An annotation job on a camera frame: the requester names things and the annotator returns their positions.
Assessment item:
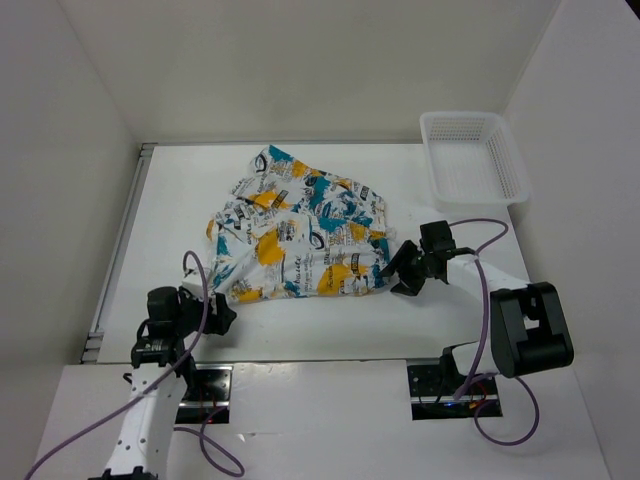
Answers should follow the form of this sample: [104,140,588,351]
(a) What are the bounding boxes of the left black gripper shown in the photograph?
[174,285,236,336]

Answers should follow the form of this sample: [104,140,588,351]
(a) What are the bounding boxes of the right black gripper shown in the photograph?
[377,239,433,297]

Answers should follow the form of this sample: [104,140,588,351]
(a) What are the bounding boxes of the patterned white teal yellow shorts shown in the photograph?
[206,145,391,304]

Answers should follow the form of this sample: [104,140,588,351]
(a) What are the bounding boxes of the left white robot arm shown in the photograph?
[100,287,236,479]

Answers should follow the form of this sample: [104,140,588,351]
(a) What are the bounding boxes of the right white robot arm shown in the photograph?
[380,218,575,399]

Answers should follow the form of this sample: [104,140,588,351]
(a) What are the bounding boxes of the white plastic basket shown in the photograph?
[419,111,531,211]

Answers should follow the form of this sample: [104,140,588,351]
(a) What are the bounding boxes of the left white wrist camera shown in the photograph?
[181,270,207,297]

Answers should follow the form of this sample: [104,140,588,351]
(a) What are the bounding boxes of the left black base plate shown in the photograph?
[175,364,233,426]

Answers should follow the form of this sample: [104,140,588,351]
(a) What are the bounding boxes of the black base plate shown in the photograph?
[406,359,503,421]
[175,364,233,426]

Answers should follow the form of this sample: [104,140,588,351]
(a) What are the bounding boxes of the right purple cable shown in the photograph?
[449,217,541,446]

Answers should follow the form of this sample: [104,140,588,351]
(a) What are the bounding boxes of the purple cable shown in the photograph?
[449,217,541,446]
[22,249,246,480]

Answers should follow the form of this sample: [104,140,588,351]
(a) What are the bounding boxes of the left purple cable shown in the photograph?
[22,249,246,480]

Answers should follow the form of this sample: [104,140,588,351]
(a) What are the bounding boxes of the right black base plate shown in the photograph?
[406,359,503,421]

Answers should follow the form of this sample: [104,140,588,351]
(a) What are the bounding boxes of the aluminium table edge rail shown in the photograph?
[79,143,157,364]

